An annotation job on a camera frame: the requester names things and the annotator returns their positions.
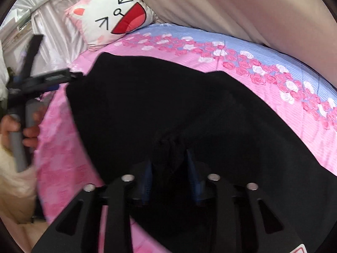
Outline beige quilt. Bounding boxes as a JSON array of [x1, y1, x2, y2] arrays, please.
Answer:
[[128, 0, 337, 85]]

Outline cat face pillow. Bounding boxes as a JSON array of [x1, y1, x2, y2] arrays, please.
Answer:
[[65, 0, 156, 52]]

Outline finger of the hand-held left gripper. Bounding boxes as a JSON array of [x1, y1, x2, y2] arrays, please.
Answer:
[[18, 34, 44, 81], [16, 68, 83, 95]]

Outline black pants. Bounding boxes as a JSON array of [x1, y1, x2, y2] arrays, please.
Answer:
[[66, 51, 337, 253]]

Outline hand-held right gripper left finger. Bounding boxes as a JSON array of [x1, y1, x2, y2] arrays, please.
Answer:
[[32, 160, 154, 253]]

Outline person's left hand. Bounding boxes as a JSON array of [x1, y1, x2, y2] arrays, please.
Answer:
[[0, 108, 40, 153]]

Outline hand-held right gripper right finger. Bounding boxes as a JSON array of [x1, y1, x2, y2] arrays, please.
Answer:
[[186, 149, 301, 253]]

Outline pink floral bed sheet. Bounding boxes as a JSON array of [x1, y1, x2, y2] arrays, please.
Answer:
[[35, 22, 337, 253]]

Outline person's left forearm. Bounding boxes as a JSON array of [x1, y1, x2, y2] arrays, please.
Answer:
[[0, 137, 38, 225]]

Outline white satin curtain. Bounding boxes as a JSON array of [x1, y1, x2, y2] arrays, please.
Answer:
[[0, 0, 91, 67]]

